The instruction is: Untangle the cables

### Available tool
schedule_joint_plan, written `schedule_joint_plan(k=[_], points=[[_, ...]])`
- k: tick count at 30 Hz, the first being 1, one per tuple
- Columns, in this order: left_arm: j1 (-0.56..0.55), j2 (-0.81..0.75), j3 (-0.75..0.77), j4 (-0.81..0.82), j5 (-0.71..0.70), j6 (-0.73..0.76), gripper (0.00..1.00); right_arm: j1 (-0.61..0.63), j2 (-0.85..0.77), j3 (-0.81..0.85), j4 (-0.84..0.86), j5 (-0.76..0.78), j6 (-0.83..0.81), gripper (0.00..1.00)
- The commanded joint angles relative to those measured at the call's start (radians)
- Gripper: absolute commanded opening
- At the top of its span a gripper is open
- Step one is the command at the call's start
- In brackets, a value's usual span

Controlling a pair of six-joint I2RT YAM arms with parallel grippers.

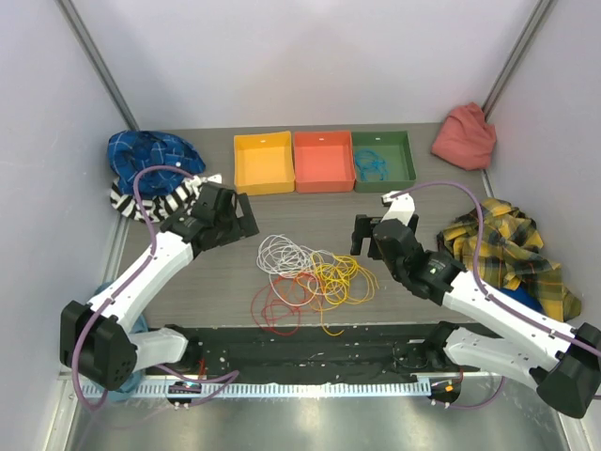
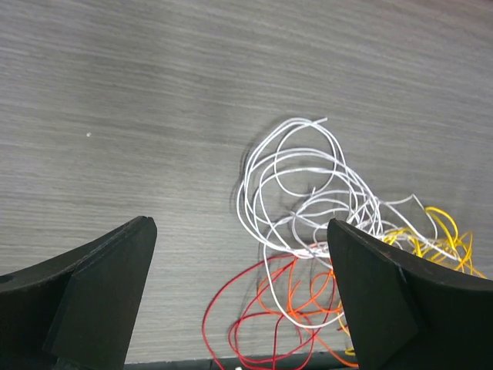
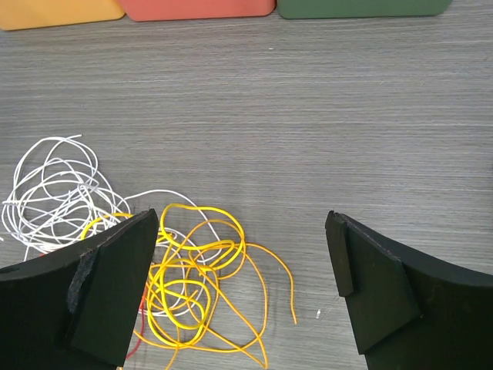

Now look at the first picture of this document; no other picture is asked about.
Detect white cable bundle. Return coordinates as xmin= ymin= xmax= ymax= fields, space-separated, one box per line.
xmin=256 ymin=231 xmax=320 ymax=295

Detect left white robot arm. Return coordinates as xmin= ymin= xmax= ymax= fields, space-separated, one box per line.
xmin=59 ymin=181 xmax=259 ymax=391

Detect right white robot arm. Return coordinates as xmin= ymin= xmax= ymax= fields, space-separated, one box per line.
xmin=350 ymin=214 xmax=600 ymax=419

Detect black white striped cloth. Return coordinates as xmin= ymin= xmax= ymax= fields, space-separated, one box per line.
xmin=109 ymin=176 xmax=208 ymax=223

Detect yellow plastic bin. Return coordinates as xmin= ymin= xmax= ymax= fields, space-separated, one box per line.
xmin=234 ymin=131 xmax=296 ymax=195

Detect red plastic bin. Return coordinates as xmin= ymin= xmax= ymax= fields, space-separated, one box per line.
xmin=293 ymin=131 xmax=356 ymax=194

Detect green plastic bin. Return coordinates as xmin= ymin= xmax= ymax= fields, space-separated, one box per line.
xmin=351 ymin=131 xmax=417 ymax=194

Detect pink cloth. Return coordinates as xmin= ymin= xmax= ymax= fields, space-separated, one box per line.
xmin=431 ymin=102 xmax=497 ymax=171

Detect yellow plaid shirt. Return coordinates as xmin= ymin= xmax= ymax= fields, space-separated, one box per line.
xmin=437 ymin=198 xmax=582 ymax=321

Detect blue plaid cloth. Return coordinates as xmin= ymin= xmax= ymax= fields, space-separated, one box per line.
xmin=107 ymin=131 xmax=206 ymax=198

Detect teal cloth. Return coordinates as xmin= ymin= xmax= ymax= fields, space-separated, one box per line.
xmin=91 ymin=280 xmax=150 ymax=404

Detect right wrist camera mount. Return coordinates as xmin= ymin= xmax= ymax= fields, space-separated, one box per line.
xmin=380 ymin=191 xmax=415 ymax=226

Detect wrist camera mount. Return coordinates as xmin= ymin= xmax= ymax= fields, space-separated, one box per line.
xmin=380 ymin=191 xmax=415 ymax=226
xmin=202 ymin=174 xmax=223 ymax=183

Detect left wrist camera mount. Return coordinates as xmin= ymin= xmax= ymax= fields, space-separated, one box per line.
xmin=202 ymin=174 xmax=223 ymax=183

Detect yellow cable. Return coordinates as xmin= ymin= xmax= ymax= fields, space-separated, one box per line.
xmin=307 ymin=251 xmax=379 ymax=314

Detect blue cable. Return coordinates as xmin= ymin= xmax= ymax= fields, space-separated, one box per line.
xmin=353 ymin=148 xmax=391 ymax=183

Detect red cable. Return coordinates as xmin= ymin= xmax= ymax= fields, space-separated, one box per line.
xmin=250 ymin=274 xmax=304 ymax=335

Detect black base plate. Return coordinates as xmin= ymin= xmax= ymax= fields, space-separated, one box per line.
xmin=170 ymin=324 xmax=459 ymax=384

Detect orange cable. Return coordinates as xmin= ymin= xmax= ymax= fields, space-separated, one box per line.
xmin=290 ymin=272 xmax=347 ymax=337

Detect white slotted cable duct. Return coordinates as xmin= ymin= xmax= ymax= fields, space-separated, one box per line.
xmin=79 ymin=379 xmax=433 ymax=399

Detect left aluminium frame post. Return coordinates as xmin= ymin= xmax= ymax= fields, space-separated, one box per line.
xmin=55 ymin=0 xmax=140 ymax=131

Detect aluminium frame post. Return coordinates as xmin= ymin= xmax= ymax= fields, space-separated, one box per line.
xmin=55 ymin=0 xmax=140 ymax=131
xmin=482 ymin=0 xmax=557 ymax=120

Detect right aluminium frame post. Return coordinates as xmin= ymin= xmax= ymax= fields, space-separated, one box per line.
xmin=482 ymin=0 xmax=557 ymax=120

